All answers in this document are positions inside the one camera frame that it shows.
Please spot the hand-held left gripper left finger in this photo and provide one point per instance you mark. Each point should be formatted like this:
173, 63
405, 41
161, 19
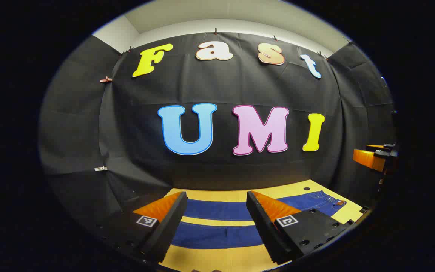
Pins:
168, 226

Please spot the white cloth clip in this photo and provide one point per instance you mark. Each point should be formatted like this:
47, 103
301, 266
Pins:
100, 168

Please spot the small black table bracket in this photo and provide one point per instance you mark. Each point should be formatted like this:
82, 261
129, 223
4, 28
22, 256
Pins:
364, 209

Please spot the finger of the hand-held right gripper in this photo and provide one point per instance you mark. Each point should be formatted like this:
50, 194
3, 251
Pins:
381, 146
368, 158

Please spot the copper cloth clip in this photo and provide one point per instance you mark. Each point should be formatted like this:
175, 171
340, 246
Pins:
106, 79

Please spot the blue jeans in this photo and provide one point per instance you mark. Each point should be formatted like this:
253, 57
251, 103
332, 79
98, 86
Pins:
217, 209

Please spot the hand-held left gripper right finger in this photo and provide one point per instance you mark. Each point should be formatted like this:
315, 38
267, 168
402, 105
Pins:
264, 226

